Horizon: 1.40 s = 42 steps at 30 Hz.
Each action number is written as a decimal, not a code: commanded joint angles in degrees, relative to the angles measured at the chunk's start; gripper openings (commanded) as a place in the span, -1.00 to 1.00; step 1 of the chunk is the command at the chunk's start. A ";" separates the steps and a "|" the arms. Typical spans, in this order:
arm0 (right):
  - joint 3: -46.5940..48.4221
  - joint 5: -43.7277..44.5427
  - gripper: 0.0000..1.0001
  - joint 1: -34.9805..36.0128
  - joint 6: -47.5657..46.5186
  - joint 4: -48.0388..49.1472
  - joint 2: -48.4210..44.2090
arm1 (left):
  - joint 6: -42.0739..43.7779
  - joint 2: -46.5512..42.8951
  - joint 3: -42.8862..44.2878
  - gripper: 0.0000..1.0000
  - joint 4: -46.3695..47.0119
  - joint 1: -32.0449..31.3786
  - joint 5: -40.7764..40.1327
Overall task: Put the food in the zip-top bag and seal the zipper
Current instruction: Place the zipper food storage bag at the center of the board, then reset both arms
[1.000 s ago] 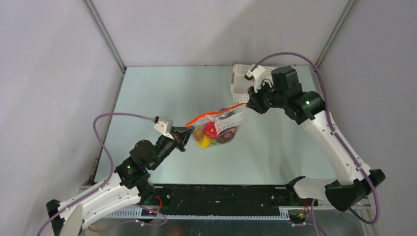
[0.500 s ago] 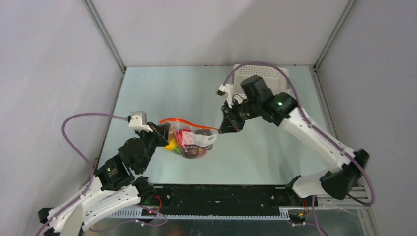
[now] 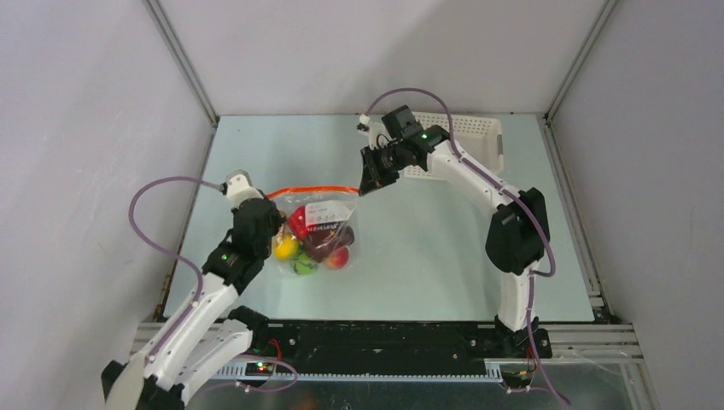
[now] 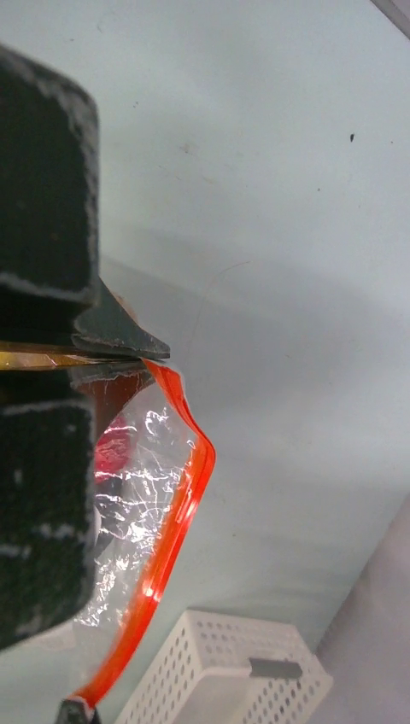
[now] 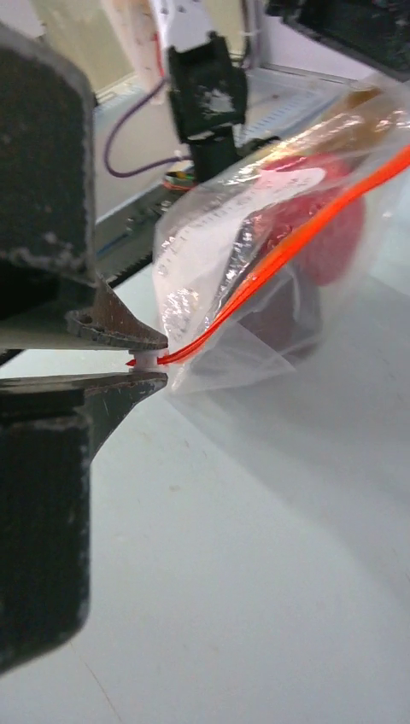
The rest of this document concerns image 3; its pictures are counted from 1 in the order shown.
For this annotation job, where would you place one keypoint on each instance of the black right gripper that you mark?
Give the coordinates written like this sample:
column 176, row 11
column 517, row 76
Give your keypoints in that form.
column 372, row 166

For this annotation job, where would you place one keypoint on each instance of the green toy watermelon ball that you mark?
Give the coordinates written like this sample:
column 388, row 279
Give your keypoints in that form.
column 303, row 264

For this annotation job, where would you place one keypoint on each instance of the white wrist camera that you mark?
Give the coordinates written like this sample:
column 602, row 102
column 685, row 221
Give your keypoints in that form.
column 238, row 188
column 375, row 132

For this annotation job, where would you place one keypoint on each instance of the white perforated plastic basket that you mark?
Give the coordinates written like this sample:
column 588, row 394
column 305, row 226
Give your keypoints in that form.
column 480, row 137

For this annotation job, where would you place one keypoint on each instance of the clear zip bag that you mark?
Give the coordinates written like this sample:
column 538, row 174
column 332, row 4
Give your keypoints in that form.
column 327, row 206

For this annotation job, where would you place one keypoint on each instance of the yellow green toy mango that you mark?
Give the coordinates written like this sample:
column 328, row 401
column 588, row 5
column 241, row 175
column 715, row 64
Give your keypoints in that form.
column 285, row 248

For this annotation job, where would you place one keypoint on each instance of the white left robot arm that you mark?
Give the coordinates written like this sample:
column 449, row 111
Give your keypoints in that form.
column 168, row 371

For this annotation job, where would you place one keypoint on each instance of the red toy wax apple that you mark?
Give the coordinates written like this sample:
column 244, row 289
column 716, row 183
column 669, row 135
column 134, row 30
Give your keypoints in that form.
column 297, row 223

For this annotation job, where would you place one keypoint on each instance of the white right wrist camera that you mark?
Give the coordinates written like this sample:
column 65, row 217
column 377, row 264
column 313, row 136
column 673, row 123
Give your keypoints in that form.
column 375, row 132

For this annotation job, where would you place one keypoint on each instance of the grey slotted cable duct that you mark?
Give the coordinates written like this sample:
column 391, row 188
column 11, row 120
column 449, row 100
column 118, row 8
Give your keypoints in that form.
column 236, row 370

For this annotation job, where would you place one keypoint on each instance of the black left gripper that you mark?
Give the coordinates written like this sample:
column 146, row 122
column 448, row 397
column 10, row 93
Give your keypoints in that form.
column 277, row 218

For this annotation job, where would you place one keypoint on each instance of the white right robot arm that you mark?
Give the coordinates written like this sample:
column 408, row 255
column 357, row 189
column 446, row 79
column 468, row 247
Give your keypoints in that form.
column 518, row 234

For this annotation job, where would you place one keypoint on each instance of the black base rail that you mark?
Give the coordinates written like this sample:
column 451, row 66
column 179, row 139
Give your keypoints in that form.
column 394, row 347

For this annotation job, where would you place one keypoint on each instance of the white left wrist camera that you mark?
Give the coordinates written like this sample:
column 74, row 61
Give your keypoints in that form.
column 238, row 188

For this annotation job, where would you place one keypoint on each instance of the dark maroon toy fig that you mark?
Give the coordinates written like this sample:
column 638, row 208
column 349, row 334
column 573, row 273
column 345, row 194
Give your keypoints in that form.
column 321, row 242

